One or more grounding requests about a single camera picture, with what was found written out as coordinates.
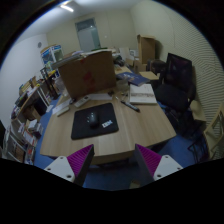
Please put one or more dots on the tall open cardboard box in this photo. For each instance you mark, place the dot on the tall open cardboard box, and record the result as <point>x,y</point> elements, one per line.
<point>146,49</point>

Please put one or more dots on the black bag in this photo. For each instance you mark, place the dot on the black bag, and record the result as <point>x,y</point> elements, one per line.
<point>119,60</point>

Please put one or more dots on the blue closed book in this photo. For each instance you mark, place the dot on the blue closed book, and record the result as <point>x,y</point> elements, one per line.
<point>135,79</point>

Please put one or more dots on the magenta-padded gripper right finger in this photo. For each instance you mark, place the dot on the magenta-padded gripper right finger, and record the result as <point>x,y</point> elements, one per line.
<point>166,165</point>

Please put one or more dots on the black rectangular mouse pad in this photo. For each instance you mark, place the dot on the black rectangular mouse pad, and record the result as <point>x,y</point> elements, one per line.
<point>106,120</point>

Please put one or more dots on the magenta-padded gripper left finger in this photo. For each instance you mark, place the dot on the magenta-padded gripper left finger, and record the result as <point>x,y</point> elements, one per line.
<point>58,167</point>

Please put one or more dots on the black computer mouse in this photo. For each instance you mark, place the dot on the black computer mouse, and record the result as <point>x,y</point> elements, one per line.
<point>93,119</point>

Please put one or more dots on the black marker pen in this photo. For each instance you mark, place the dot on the black marker pen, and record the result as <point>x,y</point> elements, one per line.
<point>130,106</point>

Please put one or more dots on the small white flat device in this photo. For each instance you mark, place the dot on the small white flat device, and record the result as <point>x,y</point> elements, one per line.
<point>62,111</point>

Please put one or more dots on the cluttered shelf unit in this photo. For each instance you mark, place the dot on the cluttered shelf unit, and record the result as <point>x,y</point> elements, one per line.
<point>28,110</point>

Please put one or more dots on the ceiling tube light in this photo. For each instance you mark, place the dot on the ceiling tube light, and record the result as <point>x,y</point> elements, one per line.
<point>67,8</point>

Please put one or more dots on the blue and white box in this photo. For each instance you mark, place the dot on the blue and white box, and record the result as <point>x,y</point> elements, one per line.
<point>51,55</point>

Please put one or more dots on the clear plastic container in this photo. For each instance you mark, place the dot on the clear plastic container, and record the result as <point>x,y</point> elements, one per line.
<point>122,86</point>

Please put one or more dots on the white closed book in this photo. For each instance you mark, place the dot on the white closed book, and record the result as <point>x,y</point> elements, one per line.
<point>142,94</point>

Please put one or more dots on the black office chair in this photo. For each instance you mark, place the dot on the black office chair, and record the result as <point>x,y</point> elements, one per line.
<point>175,93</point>

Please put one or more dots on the white remote control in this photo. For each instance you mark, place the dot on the white remote control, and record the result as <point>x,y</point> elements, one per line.
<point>81,101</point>

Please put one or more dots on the large brown cardboard box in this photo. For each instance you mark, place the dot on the large brown cardboard box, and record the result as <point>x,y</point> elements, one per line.
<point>88,75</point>

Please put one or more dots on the pale door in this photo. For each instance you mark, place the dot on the pale door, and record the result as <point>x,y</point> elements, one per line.
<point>87,35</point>

